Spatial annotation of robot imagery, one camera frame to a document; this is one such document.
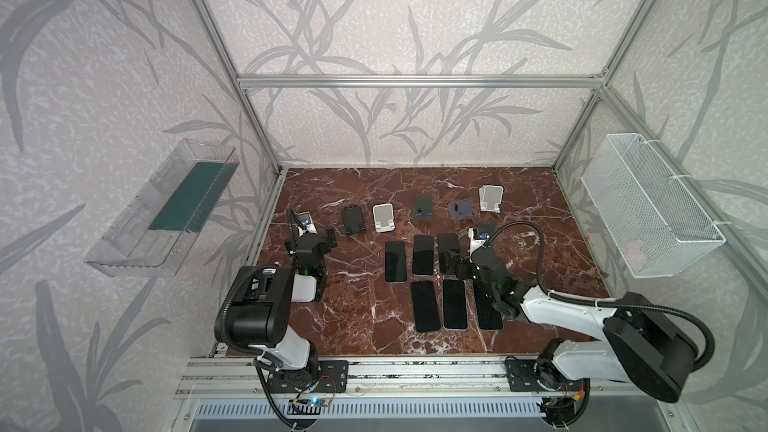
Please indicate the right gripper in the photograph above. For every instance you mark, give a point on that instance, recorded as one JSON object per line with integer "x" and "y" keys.
{"x": 474, "y": 260}

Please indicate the silver phone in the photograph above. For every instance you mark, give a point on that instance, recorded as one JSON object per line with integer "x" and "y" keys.
{"x": 454, "y": 305}

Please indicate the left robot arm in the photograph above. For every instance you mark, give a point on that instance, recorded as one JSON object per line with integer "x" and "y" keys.
{"x": 254, "y": 316}

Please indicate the black folding phone stand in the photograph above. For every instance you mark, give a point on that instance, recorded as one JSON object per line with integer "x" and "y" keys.
{"x": 353, "y": 220}

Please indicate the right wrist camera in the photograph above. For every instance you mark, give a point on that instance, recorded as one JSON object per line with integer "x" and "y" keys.
{"x": 476, "y": 244}

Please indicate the dark round phone stand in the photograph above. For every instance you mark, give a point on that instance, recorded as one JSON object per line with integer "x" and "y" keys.
{"x": 484, "y": 230}

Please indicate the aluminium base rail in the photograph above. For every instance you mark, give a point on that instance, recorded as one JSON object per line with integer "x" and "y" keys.
{"x": 364, "y": 377}

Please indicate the aluminium frame crossbar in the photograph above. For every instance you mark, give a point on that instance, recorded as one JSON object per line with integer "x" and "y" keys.
{"x": 255, "y": 81}

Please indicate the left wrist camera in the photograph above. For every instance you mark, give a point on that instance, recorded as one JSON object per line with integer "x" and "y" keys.
{"x": 305, "y": 223}

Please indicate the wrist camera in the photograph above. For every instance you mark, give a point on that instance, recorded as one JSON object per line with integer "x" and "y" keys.
{"x": 305, "y": 223}
{"x": 476, "y": 244}

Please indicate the white stand under purple phone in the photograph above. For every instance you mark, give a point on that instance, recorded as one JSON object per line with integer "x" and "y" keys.
{"x": 384, "y": 217}

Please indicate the white wire mesh basket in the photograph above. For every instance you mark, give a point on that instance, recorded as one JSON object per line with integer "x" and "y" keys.
{"x": 657, "y": 225}

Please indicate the white folding phone stand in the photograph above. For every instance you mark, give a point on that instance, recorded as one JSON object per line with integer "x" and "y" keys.
{"x": 490, "y": 198}

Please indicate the grey round stand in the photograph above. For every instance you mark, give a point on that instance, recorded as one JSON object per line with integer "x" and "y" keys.
{"x": 422, "y": 208}

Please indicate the teal phone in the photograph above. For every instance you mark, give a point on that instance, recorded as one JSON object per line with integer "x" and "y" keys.
{"x": 423, "y": 255}

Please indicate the purple phone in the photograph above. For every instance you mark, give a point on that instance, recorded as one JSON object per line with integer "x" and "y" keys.
{"x": 395, "y": 262}

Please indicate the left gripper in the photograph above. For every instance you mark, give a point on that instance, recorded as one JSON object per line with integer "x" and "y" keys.
{"x": 310, "y": 240}

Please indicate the clear plastic wall bin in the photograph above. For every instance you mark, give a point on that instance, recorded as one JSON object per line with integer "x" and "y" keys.
{"x": 154, "y": 234}

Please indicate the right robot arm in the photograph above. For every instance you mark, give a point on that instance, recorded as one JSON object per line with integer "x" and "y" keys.
{"x": 630, "y": 339}

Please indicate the black phone from folding stand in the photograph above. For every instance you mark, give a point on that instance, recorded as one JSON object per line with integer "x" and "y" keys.
{"x": 425, "y": 309}

